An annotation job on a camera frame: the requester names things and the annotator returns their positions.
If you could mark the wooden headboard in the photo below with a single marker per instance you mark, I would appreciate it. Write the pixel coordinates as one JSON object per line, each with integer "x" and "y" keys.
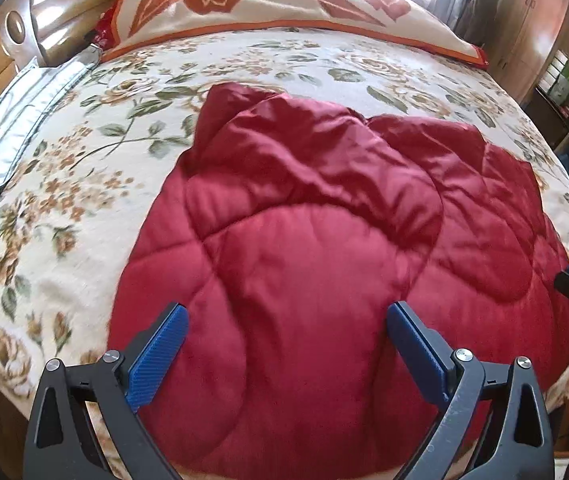
{"x": 54, "y": 10}

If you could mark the orange floral blanket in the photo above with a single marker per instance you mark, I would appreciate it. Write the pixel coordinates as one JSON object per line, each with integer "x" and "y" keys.
{"x": 264, "y": 5}

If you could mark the cream floral bedspread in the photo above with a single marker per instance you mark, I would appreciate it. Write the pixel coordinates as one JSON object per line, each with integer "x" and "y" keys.
{"x": 89, "y": 160}

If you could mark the red quilted jacket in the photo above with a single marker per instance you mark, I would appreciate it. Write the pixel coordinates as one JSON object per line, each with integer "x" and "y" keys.
{"x": 289, "y": 260}

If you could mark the wooden wardrobe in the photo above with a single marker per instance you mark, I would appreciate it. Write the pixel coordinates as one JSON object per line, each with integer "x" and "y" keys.
{"x": 524, "y": 20}

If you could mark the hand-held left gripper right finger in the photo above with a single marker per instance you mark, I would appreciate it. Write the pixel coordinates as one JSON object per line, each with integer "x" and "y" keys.
{"x": 414, "y": 350}

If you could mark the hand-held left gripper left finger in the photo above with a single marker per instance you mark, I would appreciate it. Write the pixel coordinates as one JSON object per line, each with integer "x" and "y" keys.
{"x": 164, "y": 355}

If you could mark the stack of white boxes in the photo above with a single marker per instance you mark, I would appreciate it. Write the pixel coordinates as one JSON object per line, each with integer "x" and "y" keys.
{"x": 564, "y": 77}

